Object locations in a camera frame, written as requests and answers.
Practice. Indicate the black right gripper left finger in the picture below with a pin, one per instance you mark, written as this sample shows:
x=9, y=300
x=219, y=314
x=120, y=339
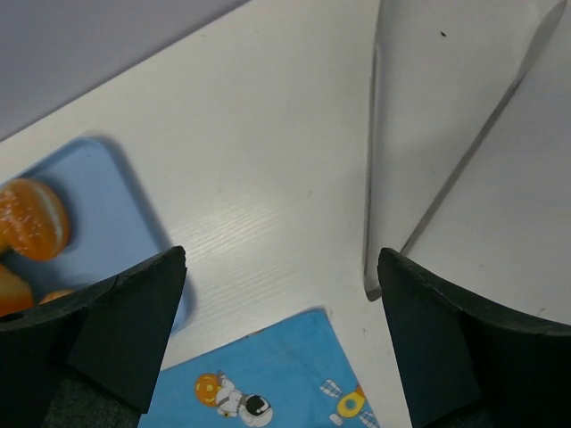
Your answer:
x=92, y=358

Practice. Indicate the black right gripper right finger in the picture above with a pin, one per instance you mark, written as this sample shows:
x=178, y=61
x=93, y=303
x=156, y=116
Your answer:
x=467, y=361

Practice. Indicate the sugared ring doughnut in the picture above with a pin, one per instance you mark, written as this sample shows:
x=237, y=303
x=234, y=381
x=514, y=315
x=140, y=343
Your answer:
x=55, y=295

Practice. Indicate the golden croissant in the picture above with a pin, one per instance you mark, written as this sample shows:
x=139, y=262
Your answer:
x=16, y=294

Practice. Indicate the light blue plastic tray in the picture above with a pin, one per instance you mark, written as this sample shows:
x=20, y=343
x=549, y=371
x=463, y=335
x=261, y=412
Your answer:
x=113, y=226

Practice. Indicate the round orange bun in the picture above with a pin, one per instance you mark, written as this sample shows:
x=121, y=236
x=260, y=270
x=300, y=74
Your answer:
x=34, y=222

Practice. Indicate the blue space-print placemat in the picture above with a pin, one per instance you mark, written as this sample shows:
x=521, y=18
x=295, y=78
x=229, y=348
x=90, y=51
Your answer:
x=291, y=374

